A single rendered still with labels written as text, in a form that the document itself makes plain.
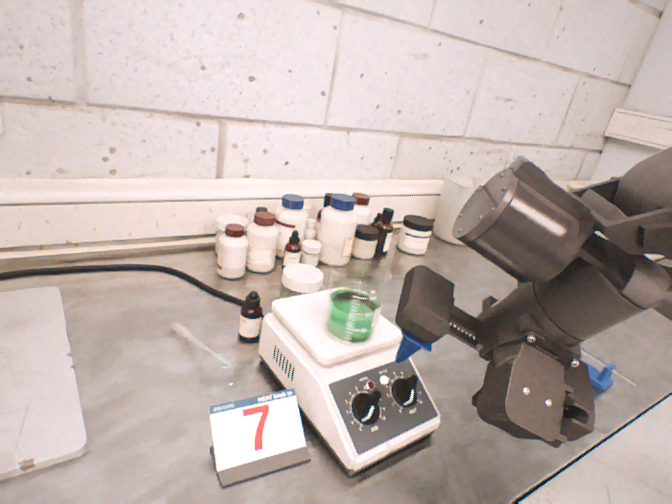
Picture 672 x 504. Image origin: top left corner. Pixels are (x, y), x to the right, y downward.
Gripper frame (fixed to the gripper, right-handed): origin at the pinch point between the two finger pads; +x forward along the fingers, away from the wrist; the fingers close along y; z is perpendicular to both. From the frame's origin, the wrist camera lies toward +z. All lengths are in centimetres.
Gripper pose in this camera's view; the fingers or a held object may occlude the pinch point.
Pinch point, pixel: (457, 367)
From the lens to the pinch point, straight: 43.7
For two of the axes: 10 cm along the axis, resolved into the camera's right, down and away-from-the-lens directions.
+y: 8.5, 5.0, 1.4
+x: -4.4, 5.6, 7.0
